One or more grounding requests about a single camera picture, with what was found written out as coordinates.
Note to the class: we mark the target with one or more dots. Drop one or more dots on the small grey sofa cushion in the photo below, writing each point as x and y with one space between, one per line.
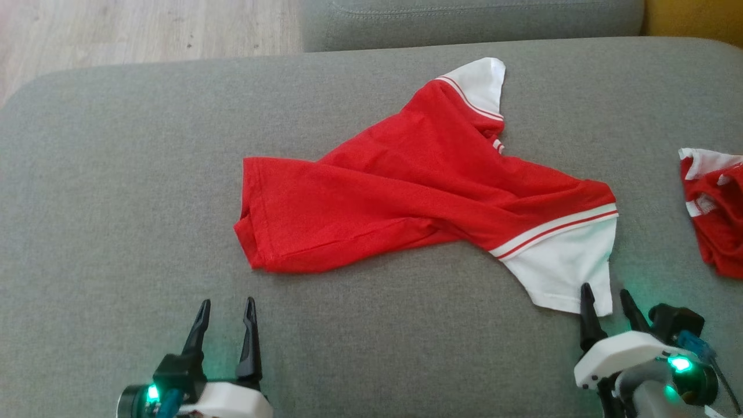
464 23

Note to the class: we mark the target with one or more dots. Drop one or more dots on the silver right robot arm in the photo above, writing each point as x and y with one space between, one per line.
638 400

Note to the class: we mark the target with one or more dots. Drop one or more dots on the red shirt with white sleeves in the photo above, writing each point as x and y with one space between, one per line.
406 191

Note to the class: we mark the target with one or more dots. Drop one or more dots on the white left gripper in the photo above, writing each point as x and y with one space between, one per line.
232 403

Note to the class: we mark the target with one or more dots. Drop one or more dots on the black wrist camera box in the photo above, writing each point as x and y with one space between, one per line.
177 371
676 322

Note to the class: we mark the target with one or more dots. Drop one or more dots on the red shorts with white stripes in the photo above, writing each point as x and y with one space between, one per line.
720 226

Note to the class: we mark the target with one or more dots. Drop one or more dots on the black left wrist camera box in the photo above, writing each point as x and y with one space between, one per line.
177 371

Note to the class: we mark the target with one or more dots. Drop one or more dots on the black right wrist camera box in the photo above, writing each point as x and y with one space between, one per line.
676 322

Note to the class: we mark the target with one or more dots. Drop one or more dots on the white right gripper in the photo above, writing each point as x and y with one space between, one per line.
621 355

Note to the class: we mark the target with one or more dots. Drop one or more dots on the large grey sofa seat cushion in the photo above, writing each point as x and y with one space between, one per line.
145 232

